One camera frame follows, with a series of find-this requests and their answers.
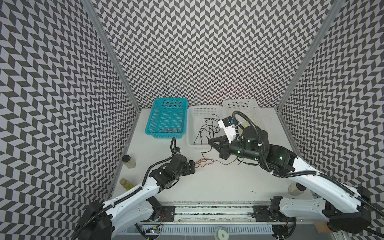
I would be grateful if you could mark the right side clear jar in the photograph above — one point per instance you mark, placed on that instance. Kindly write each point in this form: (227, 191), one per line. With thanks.
(296, 189)

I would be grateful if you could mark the white plastic basket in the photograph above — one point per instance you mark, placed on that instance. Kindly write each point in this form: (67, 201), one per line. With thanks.
(248, 107)
(202, 124)

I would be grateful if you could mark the yellow liquid bottle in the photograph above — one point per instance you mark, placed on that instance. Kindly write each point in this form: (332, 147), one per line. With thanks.
(127, 185)

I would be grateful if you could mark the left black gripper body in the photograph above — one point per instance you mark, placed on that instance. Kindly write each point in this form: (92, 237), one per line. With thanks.
(186, 170)

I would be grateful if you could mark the teal plastic basket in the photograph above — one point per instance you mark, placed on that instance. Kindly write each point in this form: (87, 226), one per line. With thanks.
(168, 118)

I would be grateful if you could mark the aluminium front rail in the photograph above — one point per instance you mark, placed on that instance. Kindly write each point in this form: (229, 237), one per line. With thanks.
(241, 213)

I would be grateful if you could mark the right white plastic basket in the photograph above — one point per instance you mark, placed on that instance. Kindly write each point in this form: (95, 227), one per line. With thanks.
(248, 107)

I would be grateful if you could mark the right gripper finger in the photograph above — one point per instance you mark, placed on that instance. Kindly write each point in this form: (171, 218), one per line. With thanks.
(218, 140)
(216, 144)

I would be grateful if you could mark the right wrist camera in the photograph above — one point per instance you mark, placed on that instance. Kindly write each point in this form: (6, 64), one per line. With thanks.
(230, 128)

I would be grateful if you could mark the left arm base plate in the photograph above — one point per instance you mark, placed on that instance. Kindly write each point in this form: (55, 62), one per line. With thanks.
(167, 214)

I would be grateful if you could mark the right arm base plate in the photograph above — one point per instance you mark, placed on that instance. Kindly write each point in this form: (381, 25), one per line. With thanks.
(262, 214)

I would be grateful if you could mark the round white knob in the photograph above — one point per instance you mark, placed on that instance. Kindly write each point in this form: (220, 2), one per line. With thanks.
(222, 233)

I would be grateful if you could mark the middle white plastic basket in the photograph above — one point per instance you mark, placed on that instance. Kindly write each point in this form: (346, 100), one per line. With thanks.
(202, 124)

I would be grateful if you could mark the black cap jar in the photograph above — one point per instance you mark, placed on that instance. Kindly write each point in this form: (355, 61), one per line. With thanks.
(129, 162)

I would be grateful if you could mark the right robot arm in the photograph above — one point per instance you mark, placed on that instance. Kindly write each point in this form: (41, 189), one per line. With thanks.
(340, 206)

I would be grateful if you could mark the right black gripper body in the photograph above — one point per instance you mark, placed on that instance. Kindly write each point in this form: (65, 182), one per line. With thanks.
(224, 146)

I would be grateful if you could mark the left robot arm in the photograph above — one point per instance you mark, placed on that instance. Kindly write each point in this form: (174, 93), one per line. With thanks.
(103, 221)

